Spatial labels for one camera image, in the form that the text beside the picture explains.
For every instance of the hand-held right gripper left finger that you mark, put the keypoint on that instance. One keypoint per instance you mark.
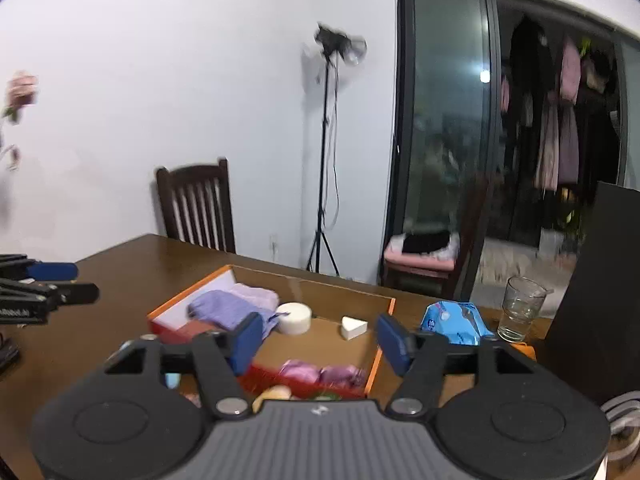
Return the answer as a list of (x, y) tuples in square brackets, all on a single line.
[(248, 342)]

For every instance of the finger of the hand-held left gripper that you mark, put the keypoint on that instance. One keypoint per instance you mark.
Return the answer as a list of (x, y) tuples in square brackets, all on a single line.
[(75, 294), (52, 271)]

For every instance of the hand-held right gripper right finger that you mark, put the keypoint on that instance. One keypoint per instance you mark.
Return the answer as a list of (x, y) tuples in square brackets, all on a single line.
[(392, 345)]

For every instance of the white wedge sponge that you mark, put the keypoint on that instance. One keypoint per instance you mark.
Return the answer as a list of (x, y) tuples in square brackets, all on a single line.
[(352, 329)]

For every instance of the white tape roll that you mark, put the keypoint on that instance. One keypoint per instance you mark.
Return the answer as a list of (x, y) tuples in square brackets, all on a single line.
[(295, 317)]

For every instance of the yellow and white plush toy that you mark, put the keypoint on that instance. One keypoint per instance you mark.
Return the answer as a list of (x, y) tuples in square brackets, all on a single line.
[(272, 394)]

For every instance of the purple satin scrunchie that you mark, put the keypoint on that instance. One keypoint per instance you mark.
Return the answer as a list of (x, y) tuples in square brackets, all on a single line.
[(342, 375)]

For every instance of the lilac satin scrunchie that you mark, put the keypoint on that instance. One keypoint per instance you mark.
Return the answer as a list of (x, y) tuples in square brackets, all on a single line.
[(300, 372)]

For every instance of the cardboard box with red sides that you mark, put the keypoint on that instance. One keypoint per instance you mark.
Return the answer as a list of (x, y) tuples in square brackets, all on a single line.
[(330, 345)]

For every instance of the blue tissue packet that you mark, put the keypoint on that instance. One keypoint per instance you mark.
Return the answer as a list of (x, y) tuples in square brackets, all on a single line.
[(450, 322)]

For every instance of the light blue fluffy cloth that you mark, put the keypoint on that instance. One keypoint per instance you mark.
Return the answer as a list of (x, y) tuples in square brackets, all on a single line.
[(173, 381)]

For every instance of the pink seat cushion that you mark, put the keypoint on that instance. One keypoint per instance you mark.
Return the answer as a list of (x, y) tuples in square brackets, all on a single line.
[(425, 260)]

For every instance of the black folded cloth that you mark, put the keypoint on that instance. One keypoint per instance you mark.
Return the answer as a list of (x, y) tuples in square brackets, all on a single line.
[(425, 242)]

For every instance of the clear glass cup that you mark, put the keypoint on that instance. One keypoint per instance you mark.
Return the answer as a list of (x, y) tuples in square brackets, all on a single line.
[(520, 315)]

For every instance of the orange card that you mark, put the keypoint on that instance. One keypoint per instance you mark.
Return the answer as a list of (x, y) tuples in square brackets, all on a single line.
[(525, 350)]

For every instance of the dark wooden chair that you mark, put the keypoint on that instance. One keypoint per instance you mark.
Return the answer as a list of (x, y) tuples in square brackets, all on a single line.
[(200, 210)]

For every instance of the wooden chair with cushion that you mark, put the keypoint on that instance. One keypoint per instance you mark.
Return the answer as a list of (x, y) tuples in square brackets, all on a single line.
[(475, 220)]

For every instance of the dried pink rose bouquet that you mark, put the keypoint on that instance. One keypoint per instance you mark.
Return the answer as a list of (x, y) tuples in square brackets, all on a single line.
[(22, 90)]

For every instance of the black paper bag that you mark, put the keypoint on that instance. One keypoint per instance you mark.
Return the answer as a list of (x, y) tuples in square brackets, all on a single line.
[(600, 285)]

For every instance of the black framed sliding glass door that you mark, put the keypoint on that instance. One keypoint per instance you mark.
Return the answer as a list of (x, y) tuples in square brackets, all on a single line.
[(440, 110)]

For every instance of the pale pink hanging robe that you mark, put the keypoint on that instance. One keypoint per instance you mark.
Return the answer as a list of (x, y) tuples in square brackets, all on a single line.
[(547, 145)]

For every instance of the mauve hanging coat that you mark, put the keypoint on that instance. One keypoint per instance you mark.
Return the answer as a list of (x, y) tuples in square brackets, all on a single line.
[(569, 145)]

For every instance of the black hanging coat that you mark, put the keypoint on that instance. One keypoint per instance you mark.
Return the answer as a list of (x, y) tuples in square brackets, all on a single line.
[(530, 70)]

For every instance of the studio light on stand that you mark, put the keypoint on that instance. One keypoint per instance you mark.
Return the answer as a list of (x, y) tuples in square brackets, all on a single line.
[(332, 40)]

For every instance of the pink hanging jacket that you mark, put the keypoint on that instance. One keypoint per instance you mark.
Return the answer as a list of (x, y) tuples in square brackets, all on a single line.
[(570, 70)]

